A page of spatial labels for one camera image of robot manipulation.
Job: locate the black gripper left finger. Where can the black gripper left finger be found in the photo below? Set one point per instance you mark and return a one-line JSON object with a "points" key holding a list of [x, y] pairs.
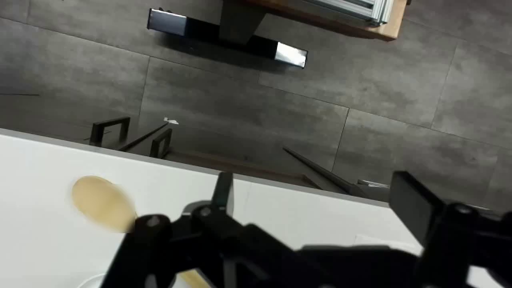
{"points": [[160, 250]]}

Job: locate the wooden cart with aluminium frame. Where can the wooden cart with aluminium frame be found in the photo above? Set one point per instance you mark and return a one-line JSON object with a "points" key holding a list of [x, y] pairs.
{"points": [[373, 25]]}

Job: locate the wooden spoon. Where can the wooden spoon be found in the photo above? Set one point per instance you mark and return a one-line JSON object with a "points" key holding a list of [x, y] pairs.
{"points": [[101, 202]]}

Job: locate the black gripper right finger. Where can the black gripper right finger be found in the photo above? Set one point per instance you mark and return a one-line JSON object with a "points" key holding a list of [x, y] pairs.
{"points": [[464, 241]]}

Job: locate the black metal base bar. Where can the black metal base bar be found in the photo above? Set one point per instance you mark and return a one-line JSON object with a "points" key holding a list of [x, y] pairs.
{"points": [[240, 41]]}

